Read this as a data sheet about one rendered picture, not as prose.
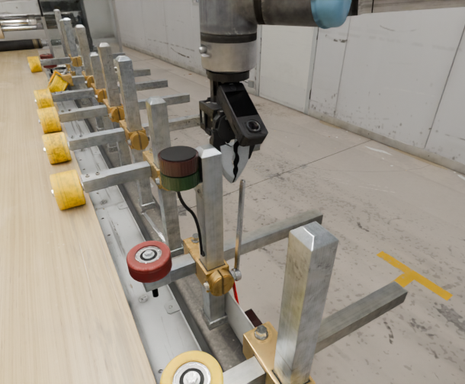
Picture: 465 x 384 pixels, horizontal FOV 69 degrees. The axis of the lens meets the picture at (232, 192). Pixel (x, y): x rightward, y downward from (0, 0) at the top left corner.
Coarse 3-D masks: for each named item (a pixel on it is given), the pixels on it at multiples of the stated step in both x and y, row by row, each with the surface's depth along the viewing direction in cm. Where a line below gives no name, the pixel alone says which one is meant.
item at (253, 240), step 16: (272, 224) 77; (288, 224) 77; (304, 224) 78; (320, 224) 82; (256, 240) 73; (272, 240) 75; (224, 256) 70; (176, 272) 65; (192, 272) 68; (144, 288) 64
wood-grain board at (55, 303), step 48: (0, 96) 148; (0, 144) 105; (0, 192) 81; (48, 192) 81; (0, 240) 66; (48, 240) 66; (96, 240) 66; (0, 288) 56; (48, 288) 56; (96, 288) 56; (0, 336) 48; (48, 336) 48; (96, 336) 48
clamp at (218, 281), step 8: (184, 240) 71; (184, 248) 71; (192, 248) 68; (192, 256) 67; (200, 264) 65; (224, 264) 65; (200, 272) 65; (208, 272) 63; (216, 272) 63; (224, 272) 63; (200, 280) 67; (208, 280) 63; (216, 280) 62; (224, 280) 63; (232, 280) 64; (208, 288) 63; (216, 288) 63; (224, 288) 64
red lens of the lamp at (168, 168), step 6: (162, 162) 49; (168, 162) 48; (174, 162) 48; (180, 162) 48; (186, 162) 48; (192, 162) 49; (198, 162) 51; (162, 168) 49; (168, 168) 49; (174, 168) 48; (180, 168) 48; (186, 168) 49; (192, 168) 50; (168, 174) 49; (174, 174) 49; (180, 174) 49; (186, 174) 49
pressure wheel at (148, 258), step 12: (132, 252) 62; (144, 252) 62; (156, 252) 63; (168, 252) 62; (132, 264) 60; (144, 264) 60; (156, 264) 60; (168, 264) 62; (132, 276) 61; (144, 276) 59; (156, 276) 60
